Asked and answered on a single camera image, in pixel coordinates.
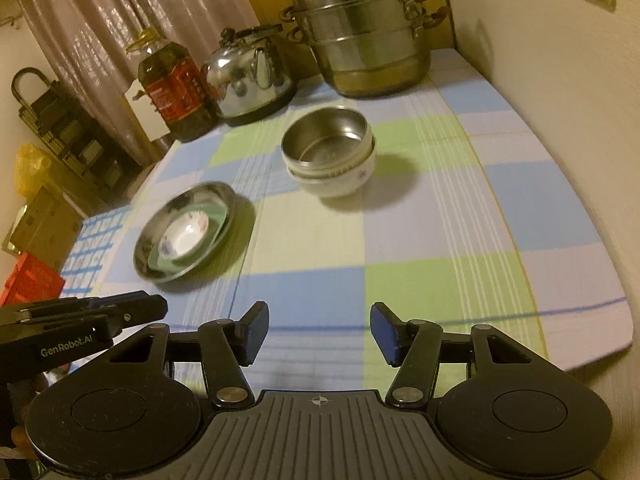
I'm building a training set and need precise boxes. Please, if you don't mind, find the white ceramic floral bowl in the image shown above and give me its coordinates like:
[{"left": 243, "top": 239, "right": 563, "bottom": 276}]
[{"left": 288, "top": 148, "right": 376, "bottom": 198}]

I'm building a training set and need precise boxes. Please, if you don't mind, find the cream plastic round bowl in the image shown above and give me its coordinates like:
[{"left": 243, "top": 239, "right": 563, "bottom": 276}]
[{"left": 281, "top": 131, "right": 373, "bottom": 178}]

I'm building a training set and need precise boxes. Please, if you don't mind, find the stainless steel round bowl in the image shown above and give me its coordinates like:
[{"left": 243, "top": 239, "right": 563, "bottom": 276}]
[{"left": 280, "top": 106, "right": 373, "bottom": 174}]

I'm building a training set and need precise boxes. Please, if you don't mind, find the person left hand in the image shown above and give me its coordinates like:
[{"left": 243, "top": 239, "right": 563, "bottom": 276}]
[{"left": 9, "top": 374, "right": 49, "bottom": 460}]

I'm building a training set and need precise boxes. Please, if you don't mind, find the orange plastic crate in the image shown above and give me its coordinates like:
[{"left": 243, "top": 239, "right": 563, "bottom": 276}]
[{"left": 1, "top": 252, "right": 65, "bottom": 307}]

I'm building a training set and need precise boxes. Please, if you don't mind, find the cardboard box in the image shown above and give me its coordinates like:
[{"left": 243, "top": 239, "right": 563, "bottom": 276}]
[{"left": 2, "top": 185, "right": 82, "bottom": 271}]

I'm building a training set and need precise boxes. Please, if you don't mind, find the blue white grid cloth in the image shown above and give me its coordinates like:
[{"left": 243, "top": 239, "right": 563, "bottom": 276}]
[{"left": 61, "top": 206, "right": 132, "bottom": 298}]

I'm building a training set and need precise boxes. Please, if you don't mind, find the small white floral dish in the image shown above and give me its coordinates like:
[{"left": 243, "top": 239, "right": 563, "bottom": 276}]
[{"left": 158, "top": 210, "right": 209, "bottom": 260}]

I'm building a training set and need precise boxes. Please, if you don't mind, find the stainless steel round plate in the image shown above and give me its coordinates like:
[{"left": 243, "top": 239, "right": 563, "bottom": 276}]
[{"left": 134, "top": 181, "right": 239, "bottom": 284}]

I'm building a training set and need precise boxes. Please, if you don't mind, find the green square plate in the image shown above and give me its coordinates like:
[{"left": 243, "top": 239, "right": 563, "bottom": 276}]
[{"left": 148, "top": 203, "right": 228, "bottom": 273}]

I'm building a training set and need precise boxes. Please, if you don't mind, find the checkered pastel tablecloth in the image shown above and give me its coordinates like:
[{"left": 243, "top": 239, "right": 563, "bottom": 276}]
[{"left": 89, "top": 50, "right": 634, "bottom": 391}]

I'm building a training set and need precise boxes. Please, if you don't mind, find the yellow plastic bag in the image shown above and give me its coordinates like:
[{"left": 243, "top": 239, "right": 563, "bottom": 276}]
[{"left": 14, "top": 143, "right": 52, "bottom": 200}]

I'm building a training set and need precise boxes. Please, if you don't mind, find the black metal rack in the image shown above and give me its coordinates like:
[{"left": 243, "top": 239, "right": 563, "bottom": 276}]
[{"left": 11, "top": 67, "right": 142, "bottom": 207}]

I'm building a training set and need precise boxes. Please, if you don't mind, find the stainless steel kettle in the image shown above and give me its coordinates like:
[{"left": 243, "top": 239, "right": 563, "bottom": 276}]
[{"left": 202, "top": 25, "right": 297, "bottom": 127}]

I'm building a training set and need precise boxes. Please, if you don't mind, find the cooking oil bottle red label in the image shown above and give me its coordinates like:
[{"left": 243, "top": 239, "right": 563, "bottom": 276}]
[{"left": 126, "top": 28, "right": 218, "bottom": 143}]

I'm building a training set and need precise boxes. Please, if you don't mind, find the pink sheer curtain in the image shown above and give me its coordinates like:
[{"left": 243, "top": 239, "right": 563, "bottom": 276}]
[{"left": 17, "top": 0, "right": 258, "bottom": 166}]

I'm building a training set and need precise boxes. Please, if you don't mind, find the stainless steel steamer pot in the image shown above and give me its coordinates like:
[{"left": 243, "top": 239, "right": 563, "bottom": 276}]
[{"left": 280, "top": 0, "right": 450, "bottom": 99}]

